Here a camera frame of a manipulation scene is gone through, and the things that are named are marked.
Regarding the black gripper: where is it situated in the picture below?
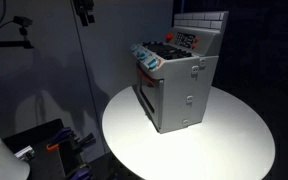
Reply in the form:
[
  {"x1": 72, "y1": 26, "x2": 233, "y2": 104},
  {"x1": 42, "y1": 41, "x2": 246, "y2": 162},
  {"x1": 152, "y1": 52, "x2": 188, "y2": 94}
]
[{"x1": 71, "y1": 0, "x2": 96, "y2": 27}]

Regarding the grey toy stove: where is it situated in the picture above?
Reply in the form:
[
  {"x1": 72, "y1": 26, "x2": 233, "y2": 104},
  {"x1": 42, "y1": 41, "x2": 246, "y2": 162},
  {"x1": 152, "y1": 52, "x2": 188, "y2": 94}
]
[{"x1": 129, "y1": 10, "x2": 229, "y2": 135}]

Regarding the purple orange spring clamp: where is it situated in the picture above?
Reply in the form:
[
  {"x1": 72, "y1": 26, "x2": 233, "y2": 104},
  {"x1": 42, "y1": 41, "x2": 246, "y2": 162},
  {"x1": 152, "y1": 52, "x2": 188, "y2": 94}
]
[{"x1": 45, "y1": 127, "x2": 74, "y2": 152}]

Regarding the black equipment box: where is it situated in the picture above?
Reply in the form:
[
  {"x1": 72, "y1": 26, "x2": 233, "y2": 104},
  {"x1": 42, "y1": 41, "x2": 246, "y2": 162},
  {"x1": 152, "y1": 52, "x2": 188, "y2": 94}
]
[{"x1": 3, "y1": 118, "x2": 87, "y2": 180}]

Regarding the silver metal bracket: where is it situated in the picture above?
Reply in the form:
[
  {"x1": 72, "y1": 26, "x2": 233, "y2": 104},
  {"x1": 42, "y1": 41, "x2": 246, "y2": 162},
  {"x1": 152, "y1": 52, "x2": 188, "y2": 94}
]
[{"x1": 14, "y1": 146, "x2": 36, "y2": 162}]

